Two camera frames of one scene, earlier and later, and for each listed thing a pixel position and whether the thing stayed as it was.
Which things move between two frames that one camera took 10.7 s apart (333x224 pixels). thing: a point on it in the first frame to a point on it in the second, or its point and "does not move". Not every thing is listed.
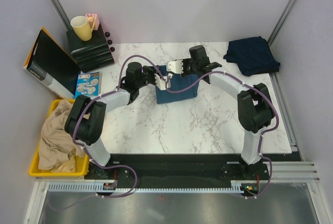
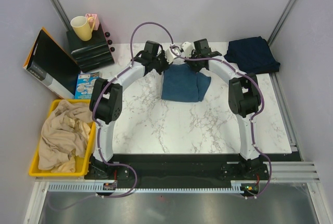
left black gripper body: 148,75 to 161,63
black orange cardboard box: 51,65 does not move
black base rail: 127,169 does not move
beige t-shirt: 58,149 does not move
